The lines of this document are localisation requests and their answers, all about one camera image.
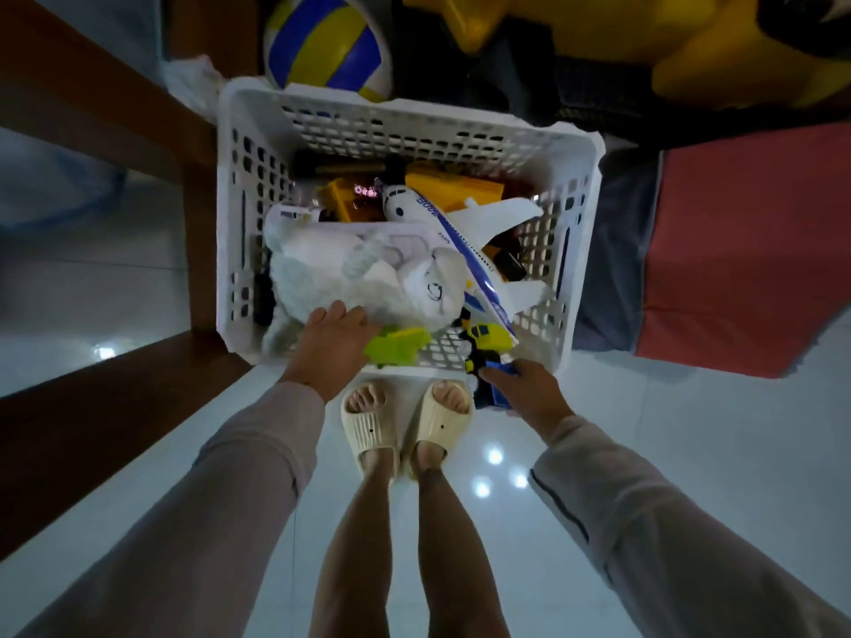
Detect orange yellow toy block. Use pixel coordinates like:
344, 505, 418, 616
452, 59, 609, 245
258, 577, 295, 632
404, 162, 506, 214

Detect black gold toy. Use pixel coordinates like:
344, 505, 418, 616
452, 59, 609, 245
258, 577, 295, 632
291, 148, 408, 185

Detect person's right forearm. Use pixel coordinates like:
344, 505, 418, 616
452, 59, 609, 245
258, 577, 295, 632
528, 414, 851, 638

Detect blue yellow white volleyball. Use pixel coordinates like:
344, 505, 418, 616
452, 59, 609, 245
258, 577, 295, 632
263, 0, 394, 104

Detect red cloth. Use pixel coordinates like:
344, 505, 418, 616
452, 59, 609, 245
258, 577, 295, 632
634, 122, 851, 380

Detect person's left leg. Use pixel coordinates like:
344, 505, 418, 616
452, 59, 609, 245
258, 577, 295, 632
309, 385, 404, 638

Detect person's right hand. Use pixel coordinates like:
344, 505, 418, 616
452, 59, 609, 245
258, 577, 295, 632
478, 359, 577, 446

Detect white blue toy airplane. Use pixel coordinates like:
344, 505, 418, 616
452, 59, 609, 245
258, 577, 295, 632
375, 182, 557, 347

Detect person's left hand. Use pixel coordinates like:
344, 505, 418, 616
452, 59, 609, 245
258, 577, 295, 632
282, 301, 380, 405

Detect white plastic basket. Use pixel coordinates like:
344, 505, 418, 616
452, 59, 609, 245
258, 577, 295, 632
216, 76, 607, 380

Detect cream slipper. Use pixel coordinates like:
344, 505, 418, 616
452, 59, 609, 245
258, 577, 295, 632
407, 381, 475, 483
340, 381, 400, 483

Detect blue toy vehicle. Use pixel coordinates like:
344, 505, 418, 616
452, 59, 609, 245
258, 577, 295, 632
465, 350, 521, 412

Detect white plastic bag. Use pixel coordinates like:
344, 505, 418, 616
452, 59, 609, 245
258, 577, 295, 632
160, 54, 228, 124

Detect black toy piece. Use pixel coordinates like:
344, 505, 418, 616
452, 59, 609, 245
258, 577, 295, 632
491, 224, 534, 284

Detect cream right slipper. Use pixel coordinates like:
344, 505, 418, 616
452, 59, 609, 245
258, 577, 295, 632
407, 381, 475, 483

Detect person's right leg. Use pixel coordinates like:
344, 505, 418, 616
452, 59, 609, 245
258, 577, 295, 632
415, 385, 511, 638

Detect person's leg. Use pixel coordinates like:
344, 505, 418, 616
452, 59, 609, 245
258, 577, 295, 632
309, 385, 404, 638
415, 385, 511, 638

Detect cream left slipper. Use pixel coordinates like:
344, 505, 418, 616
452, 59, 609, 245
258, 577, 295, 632
340, 381, 400, 483

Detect grey cloth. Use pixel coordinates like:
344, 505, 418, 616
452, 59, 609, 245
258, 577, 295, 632
572, 149, 666, 357

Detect brown wooden table frame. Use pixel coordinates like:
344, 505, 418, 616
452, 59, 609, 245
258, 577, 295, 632
0, 0, 268, 560

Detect yellow toy car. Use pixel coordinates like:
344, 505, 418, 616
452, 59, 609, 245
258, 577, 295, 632
460, 317, 517, 354

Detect green plastic toy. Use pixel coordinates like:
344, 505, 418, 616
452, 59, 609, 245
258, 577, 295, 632
364, 325, 433, 368

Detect white plush toy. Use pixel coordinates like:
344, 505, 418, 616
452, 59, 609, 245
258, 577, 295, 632
262, 226, 470, 354

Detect person's left forearm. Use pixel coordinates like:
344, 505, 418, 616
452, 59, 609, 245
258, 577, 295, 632
13, 381, 327, 638

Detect black fabric bag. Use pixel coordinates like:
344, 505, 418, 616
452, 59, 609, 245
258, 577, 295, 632
392, 33, 667, 148

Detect yellow inflatable toy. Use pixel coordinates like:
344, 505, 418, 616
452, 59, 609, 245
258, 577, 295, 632
402, 0, 851, 111

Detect yellow toy truck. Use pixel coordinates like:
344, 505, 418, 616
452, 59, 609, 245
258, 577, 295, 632
316, 178, 375, 224

